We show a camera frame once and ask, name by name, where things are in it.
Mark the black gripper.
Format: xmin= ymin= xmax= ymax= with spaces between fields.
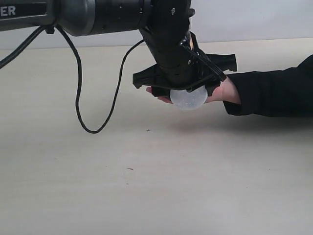
xmin=133 ymin=31 xmax=237 ymax=103

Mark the white green label bottle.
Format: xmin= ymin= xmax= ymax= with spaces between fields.
xmin=169 ymin=86 xmax=208 ymax=110

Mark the black sleeved forearm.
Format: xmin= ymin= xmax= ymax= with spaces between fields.
xmin=224 ymin=56 xmax=313 ymax=118

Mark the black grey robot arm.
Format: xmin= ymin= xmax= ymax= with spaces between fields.
xmin=0 ymin=0 xmax=237 ymax=97

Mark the open bare human hand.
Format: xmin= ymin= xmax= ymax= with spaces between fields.
xmin=145 ymin=76 xmax=242 ymax=105

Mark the black cable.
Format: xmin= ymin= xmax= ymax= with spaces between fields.
xmin=0 ymin=25 xmax=145 ymax=134

